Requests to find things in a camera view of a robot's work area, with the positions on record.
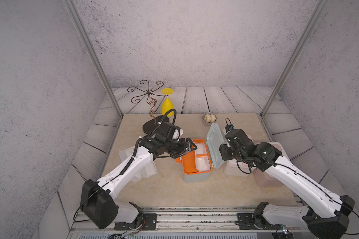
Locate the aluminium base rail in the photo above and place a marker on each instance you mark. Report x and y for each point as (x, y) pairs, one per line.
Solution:
(190, 223)

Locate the grey orange medicine box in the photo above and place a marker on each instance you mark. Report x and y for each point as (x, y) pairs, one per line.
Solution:
(214, 140)

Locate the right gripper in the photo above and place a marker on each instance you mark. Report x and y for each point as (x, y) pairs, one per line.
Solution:
(223, 148)

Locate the gauze packet from grey box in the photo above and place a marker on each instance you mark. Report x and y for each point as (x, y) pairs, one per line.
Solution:
(201, 149)

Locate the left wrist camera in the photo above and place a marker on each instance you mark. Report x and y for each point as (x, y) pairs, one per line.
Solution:
(177, 134)

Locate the grey round object behind box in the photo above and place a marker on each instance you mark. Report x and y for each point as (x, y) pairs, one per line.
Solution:
(208, 118)

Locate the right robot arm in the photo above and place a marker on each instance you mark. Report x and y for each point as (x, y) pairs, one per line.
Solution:
(325, 215)

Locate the right aluminium frame post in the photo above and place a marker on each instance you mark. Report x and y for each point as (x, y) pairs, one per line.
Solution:
(307, 32)

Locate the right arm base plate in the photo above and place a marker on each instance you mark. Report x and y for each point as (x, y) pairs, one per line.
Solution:
(248, 221)

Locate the brown wire glass rack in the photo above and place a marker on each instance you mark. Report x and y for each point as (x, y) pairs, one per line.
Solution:
(151, 96)

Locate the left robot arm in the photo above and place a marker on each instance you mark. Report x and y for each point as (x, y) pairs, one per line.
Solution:
(98, 197)

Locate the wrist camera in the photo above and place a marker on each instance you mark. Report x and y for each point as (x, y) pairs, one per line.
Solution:
(229, 127)
(177, 134)

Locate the yellow plastic wine glass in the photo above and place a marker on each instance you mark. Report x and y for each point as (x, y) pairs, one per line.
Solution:
(167, 104)

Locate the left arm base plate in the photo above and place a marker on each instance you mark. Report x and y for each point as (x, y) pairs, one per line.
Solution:
(144, 221)

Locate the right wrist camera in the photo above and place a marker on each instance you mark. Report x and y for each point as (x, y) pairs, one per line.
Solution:
(229, 127)

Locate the white pink medicine box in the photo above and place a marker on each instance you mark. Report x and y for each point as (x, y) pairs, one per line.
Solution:
(235, 167)

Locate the aluminium frame post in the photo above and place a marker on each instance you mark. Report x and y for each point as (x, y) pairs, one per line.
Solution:
(79, 26)
(307, 32)

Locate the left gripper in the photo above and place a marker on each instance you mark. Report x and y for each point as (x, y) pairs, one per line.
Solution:
(183, 150)

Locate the left aluminium frame post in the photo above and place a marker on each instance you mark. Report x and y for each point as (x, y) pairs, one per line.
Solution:
(79, 26)

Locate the orange tray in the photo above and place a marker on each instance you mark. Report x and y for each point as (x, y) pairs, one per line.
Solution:
(188, 161)

